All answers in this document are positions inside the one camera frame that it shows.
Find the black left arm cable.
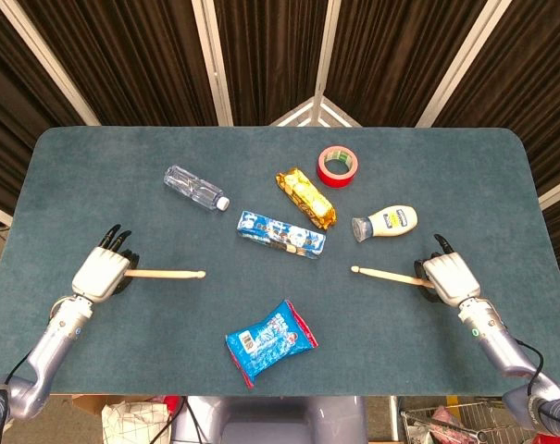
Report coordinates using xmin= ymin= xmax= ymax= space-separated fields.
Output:
xmin=0 ymin=349 xmax=35 ymax=444

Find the blue snack bag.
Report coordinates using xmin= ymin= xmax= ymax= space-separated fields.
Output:
xmin=225 ymin=299 xmax=319 ymax=390

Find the lavender robot torso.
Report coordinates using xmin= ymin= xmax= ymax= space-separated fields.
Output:
xmin=170 ymin=395 xmax=368 ymax=444

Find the cardboard box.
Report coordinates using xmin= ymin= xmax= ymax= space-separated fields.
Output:
xmin=72 ymin=395 xmax=165 ymax=417

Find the pink packet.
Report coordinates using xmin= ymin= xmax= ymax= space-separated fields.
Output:
xmin=429 ymin=405 xmax=466 ymax=431

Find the wooden drumstick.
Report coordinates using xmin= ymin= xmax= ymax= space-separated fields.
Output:
xmin=350 ymin=265 xmax=436 ymax=289
xmin=123 ymin=269 xmax=207 ymax=281

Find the gold foil snack packet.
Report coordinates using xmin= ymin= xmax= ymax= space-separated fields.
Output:
xmin=275 ymin=166 xmax=338 ymax=231

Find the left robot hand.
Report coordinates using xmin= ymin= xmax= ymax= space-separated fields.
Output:
xmin=70 ymin=224 xmax=142 ymax=304

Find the teal felt table cover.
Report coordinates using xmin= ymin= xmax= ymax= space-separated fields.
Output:
xmin=0 ymin=125 xmax=560 ymax=398

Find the wire basket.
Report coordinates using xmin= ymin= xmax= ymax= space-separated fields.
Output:
xmin=399 ymin=401 xmax=505 ymax=444

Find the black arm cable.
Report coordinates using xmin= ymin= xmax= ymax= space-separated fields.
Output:
xmin=513 ymin=337 xmax=547 ymax=400
xmin=0 ymin=349 xmax=35 ymax=444

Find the red tape roll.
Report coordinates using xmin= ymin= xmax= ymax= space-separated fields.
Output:
xmin=316 ymin=145 xmax=360 ymax=189

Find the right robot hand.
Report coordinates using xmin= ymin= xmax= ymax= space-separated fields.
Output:
xmin=413 ymin=233 xmax=482 ymax=309

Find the white mayonnaise squeeze bottle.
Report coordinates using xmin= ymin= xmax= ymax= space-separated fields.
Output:
xmin=351 ymin=204 xmax=418 ymax=243

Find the blue Oreo cookie box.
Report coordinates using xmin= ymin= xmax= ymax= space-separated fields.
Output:
xmin=236 ymin=210 xmax=328 ymax=260

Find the clear plastic water bottle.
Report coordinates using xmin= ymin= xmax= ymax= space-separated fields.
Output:
xmin=163 ymin=165 xmax=231 ymax=213

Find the brown curtain screen panel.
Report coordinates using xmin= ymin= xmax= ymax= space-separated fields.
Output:
xmin=314 ymin=0 xmax=512 ymax=129
xmin=0 ymin=0 xmax=100 ymax=228
xmin=434 ymin=0 xmax=560 ymax=278
xmin=213 ymin=0 xmax=330 ymax=127
xmin=18 ymin=0 xmax=234 ymax=127

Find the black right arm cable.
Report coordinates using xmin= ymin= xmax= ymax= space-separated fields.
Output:
xmin=513 ymin=337 xmax=547 ymax=400

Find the white checked cloth bag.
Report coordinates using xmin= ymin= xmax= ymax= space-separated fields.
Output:
xmin=101 ymin=401 xmax=173 ymax=444

